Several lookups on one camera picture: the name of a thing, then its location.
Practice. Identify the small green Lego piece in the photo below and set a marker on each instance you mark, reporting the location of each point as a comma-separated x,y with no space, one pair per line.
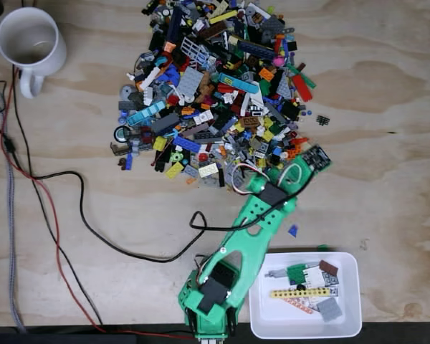
322,247

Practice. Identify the small grey Lego plate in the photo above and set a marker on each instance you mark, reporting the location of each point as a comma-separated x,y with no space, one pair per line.
190,171

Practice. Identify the dark grey printed Lego tile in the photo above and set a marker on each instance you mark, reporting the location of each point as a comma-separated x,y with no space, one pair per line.
330,279

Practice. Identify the white Lego brick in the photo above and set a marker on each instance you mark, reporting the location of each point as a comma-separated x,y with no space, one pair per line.
203,117

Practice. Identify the yellow long Lego bar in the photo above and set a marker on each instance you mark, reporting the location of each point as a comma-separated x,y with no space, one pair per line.
222,16

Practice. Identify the blue wedge Lego piece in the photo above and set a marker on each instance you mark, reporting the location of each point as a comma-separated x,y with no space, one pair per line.
293,231

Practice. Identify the light grey Lego axle piece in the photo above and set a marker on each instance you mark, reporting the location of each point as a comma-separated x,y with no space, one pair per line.
276,274

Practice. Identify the yellow Lego brick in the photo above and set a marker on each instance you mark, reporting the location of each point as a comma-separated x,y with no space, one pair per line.
159,143

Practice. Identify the red long Lego plate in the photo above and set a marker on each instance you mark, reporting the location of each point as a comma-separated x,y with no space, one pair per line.
302,87

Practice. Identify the dark blue long Lego plate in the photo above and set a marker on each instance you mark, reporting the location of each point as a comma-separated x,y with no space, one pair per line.
256,49

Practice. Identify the black Lego tyre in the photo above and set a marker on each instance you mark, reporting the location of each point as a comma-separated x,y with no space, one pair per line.
121,133

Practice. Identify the large grey Lego plate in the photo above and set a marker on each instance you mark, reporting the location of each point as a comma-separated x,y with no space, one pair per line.
189,82

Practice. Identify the pink Lego ball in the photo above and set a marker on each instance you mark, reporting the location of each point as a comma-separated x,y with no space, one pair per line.
278,61

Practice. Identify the dark grey Lego brick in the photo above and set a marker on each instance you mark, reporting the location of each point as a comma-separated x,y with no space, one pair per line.
165,123

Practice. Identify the black camera circuit board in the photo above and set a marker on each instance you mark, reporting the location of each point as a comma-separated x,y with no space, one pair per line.
317,157

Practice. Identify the tan brown Lego brick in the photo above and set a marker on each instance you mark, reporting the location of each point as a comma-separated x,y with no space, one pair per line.
250,122

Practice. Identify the pale yellow Lego plate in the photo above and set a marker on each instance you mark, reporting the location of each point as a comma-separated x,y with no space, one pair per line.
208,170

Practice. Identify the salmon Technic beam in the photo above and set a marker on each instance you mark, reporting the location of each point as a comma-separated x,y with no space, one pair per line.
298,305

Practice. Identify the white plastic bin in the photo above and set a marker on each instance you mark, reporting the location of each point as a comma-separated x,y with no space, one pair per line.
272,315

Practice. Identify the dark brown Lego brick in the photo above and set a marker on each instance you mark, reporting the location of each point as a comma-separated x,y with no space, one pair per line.
213,31

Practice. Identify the green round Lego piece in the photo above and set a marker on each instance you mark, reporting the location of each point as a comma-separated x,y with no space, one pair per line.
177,156

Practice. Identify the turquoise Lego piece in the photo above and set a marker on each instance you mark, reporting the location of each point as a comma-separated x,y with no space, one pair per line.
146,113

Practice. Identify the small blue Lego bar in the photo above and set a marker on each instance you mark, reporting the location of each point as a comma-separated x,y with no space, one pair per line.
129,162

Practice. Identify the grey round Lego piece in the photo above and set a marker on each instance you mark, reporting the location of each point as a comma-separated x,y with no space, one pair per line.
126,91

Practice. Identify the black grille Lego piece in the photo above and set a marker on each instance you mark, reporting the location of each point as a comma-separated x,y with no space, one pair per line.
322,120

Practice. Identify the grey square Lego plate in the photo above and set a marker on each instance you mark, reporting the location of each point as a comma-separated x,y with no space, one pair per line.
329,309

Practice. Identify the dark grey Lego plate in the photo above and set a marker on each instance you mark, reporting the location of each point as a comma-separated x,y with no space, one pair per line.
272,25

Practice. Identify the navy long Lego piece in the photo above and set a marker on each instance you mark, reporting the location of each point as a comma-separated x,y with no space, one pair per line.
174,23

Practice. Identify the white Lego plate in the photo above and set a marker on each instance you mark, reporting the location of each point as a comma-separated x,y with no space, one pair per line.
316,277

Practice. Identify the orange Lego brick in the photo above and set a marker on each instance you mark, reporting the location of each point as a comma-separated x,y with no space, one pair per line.
267,74

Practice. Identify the white ceramic mug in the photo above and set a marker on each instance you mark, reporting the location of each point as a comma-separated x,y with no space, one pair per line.
32,39

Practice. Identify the green Lego plate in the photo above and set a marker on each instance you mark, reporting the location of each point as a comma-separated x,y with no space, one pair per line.
295,274

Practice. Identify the light blue long Lego piece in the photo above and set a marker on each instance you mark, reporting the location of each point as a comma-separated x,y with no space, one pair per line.
238,83

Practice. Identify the white Lego lattice piece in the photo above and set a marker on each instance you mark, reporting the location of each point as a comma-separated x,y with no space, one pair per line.
193,50

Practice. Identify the yellow Technic beam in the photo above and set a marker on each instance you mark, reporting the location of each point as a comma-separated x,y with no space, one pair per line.
301,293

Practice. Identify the brown transparent Lego piece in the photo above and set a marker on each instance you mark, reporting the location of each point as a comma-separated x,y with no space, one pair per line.
117,148

